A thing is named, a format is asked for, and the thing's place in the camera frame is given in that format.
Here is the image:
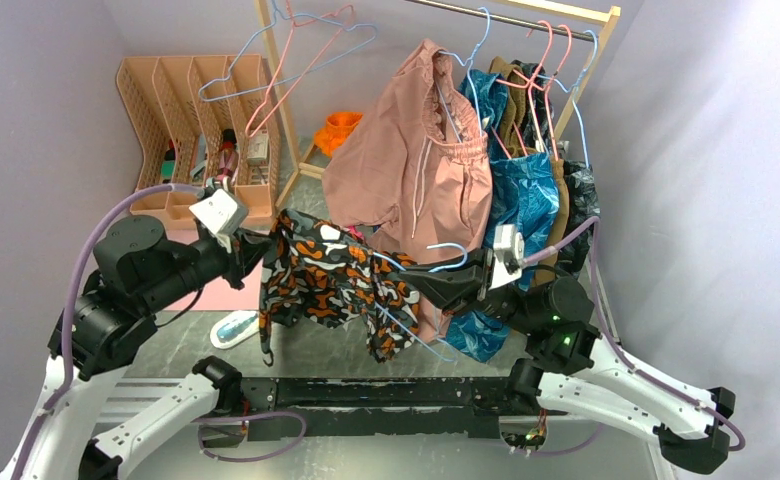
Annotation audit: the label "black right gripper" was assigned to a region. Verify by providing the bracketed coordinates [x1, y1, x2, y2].
[399, 246, 542, 336]

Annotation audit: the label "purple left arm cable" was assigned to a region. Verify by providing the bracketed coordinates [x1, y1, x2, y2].
[5, 184, 308, 480]

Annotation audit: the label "dark leaf print shorts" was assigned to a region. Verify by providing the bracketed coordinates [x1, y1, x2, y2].
[543, 72, 600, 277]

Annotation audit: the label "orange knitted object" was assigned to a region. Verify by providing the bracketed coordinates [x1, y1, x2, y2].
[313, 111, 363, 157]

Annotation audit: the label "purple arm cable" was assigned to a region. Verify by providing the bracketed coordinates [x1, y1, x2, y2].
[522, 215, 748, 458]
[5, 184, 308, 480]

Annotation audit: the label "pink mat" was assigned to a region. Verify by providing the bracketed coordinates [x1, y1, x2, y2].
[165, 230, 262, 312]

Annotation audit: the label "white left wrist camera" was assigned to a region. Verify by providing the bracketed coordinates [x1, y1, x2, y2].
[189, 189, 248, 236]

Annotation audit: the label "peach desk organizer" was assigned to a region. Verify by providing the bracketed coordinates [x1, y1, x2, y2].
[116, 54, 283, 227]

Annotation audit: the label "pink clip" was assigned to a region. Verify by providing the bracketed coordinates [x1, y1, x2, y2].
[346, 226, 365, 240]

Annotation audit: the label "white teal stapler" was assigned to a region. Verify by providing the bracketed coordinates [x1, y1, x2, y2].
[209, 310, 259, 350]

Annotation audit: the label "pink empty wire hanger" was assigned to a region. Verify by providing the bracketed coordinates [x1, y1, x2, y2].
[244, 0, 358, 137]

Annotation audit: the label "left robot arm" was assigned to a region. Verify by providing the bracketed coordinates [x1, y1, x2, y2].
[0, 215, 274, 479]

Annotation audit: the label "blue empty wire hanger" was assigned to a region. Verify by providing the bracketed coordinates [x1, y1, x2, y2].
[199, 0, 378, 102]

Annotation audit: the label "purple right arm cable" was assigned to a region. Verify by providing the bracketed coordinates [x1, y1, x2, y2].
[522, 215, 748, 458]

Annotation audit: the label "wooden clothes rack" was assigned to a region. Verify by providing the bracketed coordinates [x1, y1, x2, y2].
[254, 0, 623, 211]

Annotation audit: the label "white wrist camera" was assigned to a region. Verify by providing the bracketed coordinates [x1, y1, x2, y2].
[492, 224, 525, 276]
[189, 189, 248, 236]

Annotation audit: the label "pink hanging shorts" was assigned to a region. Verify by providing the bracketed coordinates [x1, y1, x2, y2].
[322, 53, 492, 263]

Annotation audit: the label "light blue wire hanger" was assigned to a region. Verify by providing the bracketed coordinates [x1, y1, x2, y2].
[372, 242, 468, 363]

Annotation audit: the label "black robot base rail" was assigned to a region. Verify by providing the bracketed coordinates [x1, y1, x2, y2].
[202, 377, 540, 441]

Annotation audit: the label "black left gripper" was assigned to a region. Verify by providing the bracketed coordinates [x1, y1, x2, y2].
[142, 220, 279, 310]

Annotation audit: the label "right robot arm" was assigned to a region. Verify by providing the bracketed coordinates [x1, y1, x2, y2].
[400, 249, 746, 475]

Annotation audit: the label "orange camouflage shorts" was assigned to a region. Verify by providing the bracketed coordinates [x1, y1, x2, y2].
[258, 209, 421, 366]

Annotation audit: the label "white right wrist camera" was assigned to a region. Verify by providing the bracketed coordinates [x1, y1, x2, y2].
[492, 224, 525, 276]

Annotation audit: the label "blue leaf print shorts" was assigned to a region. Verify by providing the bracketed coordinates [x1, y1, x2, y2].
[446, 69, 559, 363]

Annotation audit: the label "brown hanging shorts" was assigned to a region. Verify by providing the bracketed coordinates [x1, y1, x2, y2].
[489, 56, 569, 247]

